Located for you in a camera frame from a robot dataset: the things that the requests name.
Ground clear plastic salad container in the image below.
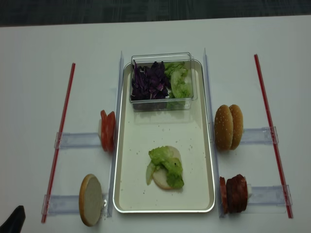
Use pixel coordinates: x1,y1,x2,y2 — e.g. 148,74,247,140
129,52,197,112

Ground white pusher block right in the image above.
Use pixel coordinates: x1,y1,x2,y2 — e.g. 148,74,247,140
247,184,253,200

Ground tomato slice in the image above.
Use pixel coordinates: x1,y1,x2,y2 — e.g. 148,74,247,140
101,111,116,153
101,110,107,127

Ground rear sesame bun top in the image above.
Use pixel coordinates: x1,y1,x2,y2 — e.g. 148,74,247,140
229,104,243,150

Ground lettuce leaf on bun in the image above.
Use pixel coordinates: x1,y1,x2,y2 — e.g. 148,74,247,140
146,146,185,189

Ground clear tomato pusher track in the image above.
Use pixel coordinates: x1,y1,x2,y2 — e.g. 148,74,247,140
54,132,101,149

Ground clear sesame bun track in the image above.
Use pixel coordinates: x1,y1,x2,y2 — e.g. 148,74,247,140
240,127,279,144

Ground bottom bun on tray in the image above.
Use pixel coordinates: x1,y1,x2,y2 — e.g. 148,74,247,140
152,145,183,190

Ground bun half cut face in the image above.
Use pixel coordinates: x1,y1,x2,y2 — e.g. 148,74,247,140
79,174,103,227

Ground red rail strip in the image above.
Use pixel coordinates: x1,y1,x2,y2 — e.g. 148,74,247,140
254,54,294,218
41,63,76,224

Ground dark meat patty stack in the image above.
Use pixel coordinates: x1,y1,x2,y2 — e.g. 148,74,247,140
226,174,248,213

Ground clear meat pusher track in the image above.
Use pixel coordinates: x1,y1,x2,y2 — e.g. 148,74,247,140
243,185,293,214

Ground white pusher block left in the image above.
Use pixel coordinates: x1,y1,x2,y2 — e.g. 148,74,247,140
98,119,102,140

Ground white pusher block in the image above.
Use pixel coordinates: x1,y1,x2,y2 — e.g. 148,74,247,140
98,119,102,140
247,184,253,200

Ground shredded purple cabbage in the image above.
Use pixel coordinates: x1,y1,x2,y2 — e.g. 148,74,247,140
131,61,170,100

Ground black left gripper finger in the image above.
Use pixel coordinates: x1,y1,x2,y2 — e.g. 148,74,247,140
0,205,26,233

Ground front meat patty slice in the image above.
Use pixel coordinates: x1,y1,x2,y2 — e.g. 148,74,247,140
220,177,228,214

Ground left red rail strip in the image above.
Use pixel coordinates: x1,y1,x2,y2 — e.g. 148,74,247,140
41,63,76,224

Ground right red rail strip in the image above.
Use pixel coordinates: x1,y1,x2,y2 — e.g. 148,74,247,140
254,54,294,218

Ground front sesame bun top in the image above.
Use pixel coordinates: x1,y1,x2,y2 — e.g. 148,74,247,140
214,105,233,150

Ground clear bun half track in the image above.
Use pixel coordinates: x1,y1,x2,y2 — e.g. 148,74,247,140
41,195,79,216

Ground white metal tray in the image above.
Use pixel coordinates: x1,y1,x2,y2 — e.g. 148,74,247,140
113,61,215,213

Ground green lettuce in container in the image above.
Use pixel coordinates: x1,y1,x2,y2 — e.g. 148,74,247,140
165,61,193,110

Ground sesame bun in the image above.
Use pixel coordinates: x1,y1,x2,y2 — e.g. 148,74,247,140
229,104,243,150
214,105,233,150

